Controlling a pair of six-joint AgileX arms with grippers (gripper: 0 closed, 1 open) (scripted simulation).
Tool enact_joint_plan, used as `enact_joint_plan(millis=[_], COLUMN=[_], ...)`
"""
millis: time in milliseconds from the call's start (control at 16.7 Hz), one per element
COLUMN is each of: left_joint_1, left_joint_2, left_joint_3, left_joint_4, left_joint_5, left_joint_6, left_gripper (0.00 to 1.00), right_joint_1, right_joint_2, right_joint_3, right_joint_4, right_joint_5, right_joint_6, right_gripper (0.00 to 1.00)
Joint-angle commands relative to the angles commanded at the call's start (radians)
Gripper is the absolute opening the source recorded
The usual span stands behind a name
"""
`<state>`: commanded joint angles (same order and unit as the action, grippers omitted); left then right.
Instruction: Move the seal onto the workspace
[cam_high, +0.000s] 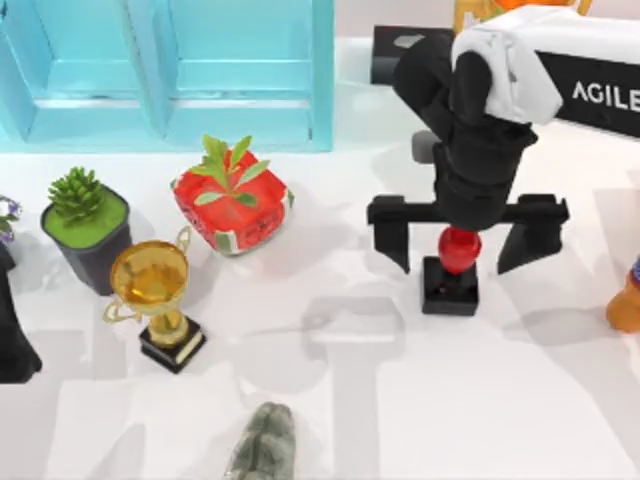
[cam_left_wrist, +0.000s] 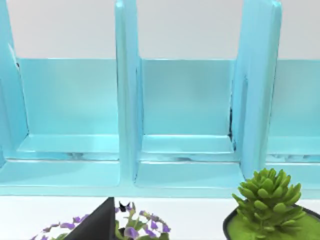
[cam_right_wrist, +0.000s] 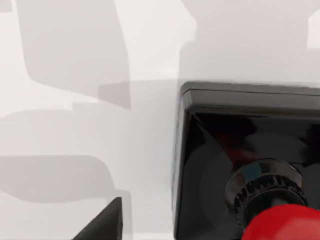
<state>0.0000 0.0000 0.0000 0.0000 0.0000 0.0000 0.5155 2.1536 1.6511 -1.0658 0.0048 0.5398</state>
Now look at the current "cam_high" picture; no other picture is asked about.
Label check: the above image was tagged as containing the red pot with leafy plant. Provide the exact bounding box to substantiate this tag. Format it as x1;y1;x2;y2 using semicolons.
169;133;297;257

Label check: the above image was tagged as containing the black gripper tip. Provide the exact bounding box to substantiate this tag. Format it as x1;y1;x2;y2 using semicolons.
0;243;44;385

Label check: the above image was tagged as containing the grey green mottled object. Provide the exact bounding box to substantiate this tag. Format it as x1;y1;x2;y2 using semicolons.
223;401;300;480

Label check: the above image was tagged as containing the black flat box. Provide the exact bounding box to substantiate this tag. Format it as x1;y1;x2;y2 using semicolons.
369;24;458;88

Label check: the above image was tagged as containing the light blue rack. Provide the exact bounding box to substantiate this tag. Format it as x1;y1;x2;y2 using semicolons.
0;0;335;154

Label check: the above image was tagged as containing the purple flower plant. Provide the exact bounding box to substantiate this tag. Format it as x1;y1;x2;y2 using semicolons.
0;195;24;246

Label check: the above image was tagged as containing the gold trophy with black base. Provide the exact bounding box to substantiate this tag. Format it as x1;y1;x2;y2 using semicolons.
102;226;208;375

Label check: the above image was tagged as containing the orange bottle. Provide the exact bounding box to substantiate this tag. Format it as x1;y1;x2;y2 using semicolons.
605;253;640;334

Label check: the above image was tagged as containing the red trophy with black base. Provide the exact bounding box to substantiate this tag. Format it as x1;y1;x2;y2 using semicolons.
421;226;482;317

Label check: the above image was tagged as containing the black pot with green plant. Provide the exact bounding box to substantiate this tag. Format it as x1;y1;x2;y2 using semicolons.
40;166;133;297

